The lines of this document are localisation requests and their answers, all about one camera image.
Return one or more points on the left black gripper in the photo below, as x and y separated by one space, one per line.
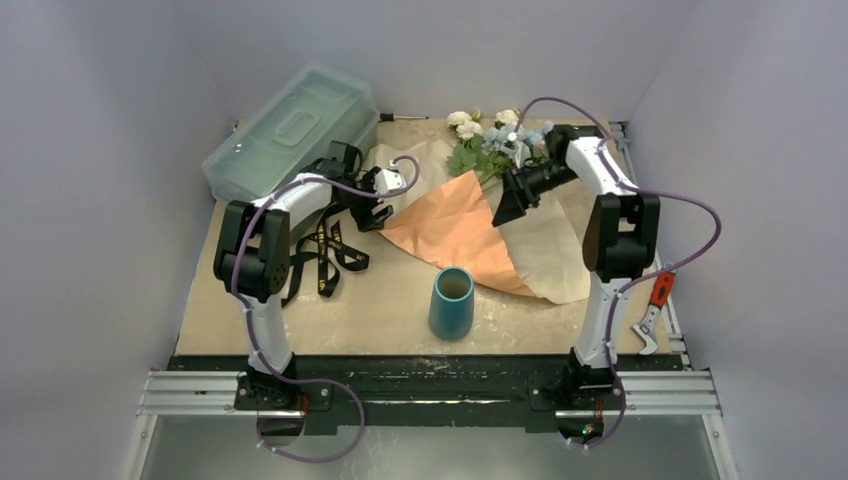
364 217

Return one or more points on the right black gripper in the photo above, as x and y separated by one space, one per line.
520 189

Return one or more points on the orange flower bouquet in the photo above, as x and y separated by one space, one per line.
477 148

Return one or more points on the orange beige wrapping paper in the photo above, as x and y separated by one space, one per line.
446 221

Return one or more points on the black gold lettered ribbon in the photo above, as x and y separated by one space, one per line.
332 254

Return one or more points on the translucent plastic storage box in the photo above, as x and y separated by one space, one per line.
291 130

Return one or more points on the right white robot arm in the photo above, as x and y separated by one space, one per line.
618 246

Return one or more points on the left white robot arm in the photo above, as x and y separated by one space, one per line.
254 262

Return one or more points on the teal ceramic vase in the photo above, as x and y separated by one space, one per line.
451 311

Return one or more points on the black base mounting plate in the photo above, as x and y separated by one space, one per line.
465 390

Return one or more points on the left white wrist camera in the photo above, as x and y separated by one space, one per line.
388 183

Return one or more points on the orange handled wrench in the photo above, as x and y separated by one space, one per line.
645 328

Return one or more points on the aluminium frame rail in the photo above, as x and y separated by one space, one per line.
213 393

